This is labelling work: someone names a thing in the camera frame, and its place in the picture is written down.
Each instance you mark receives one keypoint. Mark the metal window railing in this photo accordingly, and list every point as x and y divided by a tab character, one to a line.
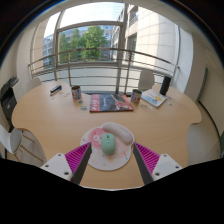
100	49

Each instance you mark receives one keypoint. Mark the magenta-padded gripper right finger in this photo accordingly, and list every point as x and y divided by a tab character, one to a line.
165	166

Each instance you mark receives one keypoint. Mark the mint green computer mouse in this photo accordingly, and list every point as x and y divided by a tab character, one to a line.
108	144

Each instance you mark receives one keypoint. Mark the round pink-white mouse pad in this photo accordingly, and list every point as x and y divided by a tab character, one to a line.
106	161

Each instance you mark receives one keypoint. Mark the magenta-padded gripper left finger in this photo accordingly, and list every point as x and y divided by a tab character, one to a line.
60	166

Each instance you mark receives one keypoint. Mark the red and dark magazine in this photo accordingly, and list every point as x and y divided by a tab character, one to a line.
110	102

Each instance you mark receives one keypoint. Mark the dark blue stapler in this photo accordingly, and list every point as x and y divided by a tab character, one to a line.
56	89

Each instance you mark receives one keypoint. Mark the black cylinder speaker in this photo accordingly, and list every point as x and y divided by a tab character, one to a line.
165	85

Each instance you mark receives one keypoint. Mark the light blue book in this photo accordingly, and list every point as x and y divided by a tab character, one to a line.
154	97

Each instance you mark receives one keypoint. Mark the black office printer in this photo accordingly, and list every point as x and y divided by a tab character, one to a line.
8	103

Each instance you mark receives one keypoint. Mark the white chair with wooden legs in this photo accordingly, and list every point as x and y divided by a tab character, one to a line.
11	140

